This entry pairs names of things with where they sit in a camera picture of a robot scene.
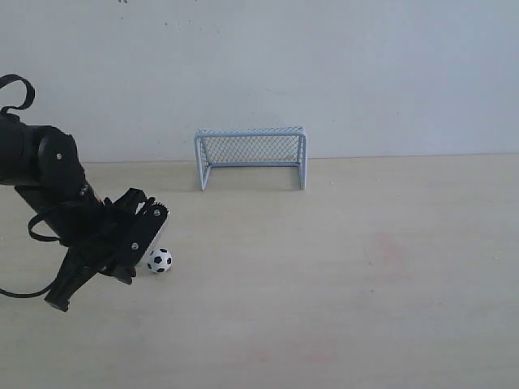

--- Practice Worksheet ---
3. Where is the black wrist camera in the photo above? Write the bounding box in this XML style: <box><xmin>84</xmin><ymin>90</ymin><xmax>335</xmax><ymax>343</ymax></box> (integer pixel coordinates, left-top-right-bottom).
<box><xmin>45</xmin><ymin>246</ymin><xmax>109</xmax><ymax>312</ymax></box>

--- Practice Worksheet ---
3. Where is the black and white soccer ball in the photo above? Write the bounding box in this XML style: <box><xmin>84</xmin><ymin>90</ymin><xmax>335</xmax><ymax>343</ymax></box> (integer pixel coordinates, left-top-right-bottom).
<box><xmin>147</xmin><ymin>248</ymin><xmax>173</xmax><ymax>274</ymax></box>

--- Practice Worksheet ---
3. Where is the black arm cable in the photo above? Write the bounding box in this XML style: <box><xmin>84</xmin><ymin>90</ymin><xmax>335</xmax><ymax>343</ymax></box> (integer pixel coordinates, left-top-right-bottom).
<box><xmin>0</xmin><ymin>74</ymin><xmax>36</xmax><ymax>118</ymax></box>

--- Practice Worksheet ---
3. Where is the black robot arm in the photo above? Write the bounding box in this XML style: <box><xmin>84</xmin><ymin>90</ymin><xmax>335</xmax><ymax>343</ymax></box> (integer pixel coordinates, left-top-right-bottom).
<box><xmin>1</xmin><ymin>114</ymin><xmax>169</xmax><ymax>286</ymax></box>

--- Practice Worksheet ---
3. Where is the white miniature soccer goal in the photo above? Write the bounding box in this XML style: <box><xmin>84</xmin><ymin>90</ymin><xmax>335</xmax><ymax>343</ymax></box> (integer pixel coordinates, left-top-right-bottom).
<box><xmin>194</xmin><ymin>126</ymin><xmax>308</xmax><ymax>190</ymax></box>

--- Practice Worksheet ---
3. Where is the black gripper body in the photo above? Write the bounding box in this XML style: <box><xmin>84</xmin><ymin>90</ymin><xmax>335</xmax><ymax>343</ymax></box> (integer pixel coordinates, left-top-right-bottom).
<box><xmin>70</xmin><ymin>188</ymin><xmax>169</xmax><ymax>284</ymax></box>

